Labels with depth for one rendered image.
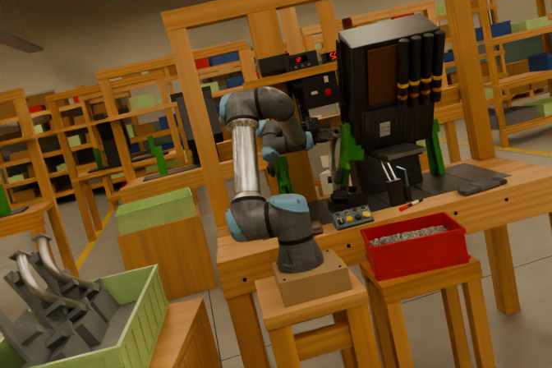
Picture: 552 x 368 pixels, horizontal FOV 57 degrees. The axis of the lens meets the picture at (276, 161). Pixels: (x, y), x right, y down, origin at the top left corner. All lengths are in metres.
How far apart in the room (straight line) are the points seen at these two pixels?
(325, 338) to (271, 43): 1.43
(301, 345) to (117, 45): 10.95
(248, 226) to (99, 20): 10.89
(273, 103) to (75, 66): 10.66
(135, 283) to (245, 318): 0.44
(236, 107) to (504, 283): 1.90
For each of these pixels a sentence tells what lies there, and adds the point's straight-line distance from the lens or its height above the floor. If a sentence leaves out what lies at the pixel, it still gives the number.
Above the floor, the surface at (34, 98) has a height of 2.34.
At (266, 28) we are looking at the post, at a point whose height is 1.77.
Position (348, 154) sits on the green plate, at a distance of 2.19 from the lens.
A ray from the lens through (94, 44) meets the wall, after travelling 12.25.
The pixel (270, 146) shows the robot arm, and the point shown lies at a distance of 2.13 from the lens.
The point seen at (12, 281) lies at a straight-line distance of 1.72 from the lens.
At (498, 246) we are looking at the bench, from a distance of 3.00.
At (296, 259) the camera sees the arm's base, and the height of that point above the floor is 0.96.
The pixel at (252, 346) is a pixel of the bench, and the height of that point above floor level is 0.54.
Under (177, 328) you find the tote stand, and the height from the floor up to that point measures 0.79.
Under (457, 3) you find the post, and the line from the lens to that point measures 2.79.
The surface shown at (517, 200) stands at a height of 0.84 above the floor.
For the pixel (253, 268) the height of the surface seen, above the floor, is 0.85.
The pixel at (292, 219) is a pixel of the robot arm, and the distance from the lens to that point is 1.58.
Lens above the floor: 1.51
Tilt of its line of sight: 9 degrees down
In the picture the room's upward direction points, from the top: 13 degrees counter-clockwise
